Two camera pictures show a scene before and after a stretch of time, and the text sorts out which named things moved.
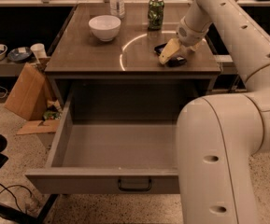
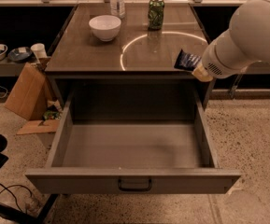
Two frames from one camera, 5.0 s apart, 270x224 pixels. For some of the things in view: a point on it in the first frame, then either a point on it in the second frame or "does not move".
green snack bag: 51,115 does not move
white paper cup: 39,50 does not move
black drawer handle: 134,189 does not move
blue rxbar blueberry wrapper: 174,62 → 186,61
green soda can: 155,13 does not move
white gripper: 189,35 → 211,62
